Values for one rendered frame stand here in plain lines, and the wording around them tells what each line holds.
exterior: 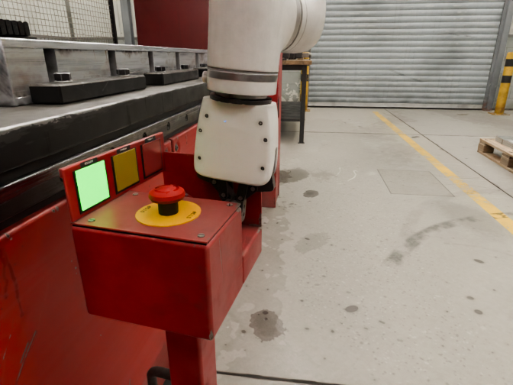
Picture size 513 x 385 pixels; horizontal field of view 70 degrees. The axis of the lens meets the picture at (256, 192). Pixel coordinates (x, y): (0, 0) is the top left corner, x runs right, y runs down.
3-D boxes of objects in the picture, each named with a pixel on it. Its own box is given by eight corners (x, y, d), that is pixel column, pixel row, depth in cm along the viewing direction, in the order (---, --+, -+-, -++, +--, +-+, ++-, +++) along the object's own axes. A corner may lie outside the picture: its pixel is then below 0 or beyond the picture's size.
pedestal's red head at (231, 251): (212, 343, 39) (204, 183, 32) (86, 315, 43) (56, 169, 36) (262, 251, 57) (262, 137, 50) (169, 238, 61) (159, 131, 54)
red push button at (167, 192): (176, 227, 39) (174, 195, 38) (143, 222, 40) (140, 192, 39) (192, 212, 42) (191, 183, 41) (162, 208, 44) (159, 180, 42)
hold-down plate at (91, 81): (62, 105, 56) (59, 84, 55) (30, 104, 57) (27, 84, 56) (146, 88, 84) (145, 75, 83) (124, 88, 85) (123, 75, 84)
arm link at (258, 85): (191, 66, 40) (191, 94, 41) (268, 75, 38) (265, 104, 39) (219, 65, 48) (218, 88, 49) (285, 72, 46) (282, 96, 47)
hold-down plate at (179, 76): (163, 85, 93) (162, 72, 92) (143, 85, 94) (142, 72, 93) (198, 79, 121) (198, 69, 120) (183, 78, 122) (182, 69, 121)
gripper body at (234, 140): (188, 85, 42) (188, 177, 46) (275, 95, 39) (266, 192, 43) (214, 81, 48) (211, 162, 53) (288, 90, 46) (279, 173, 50)
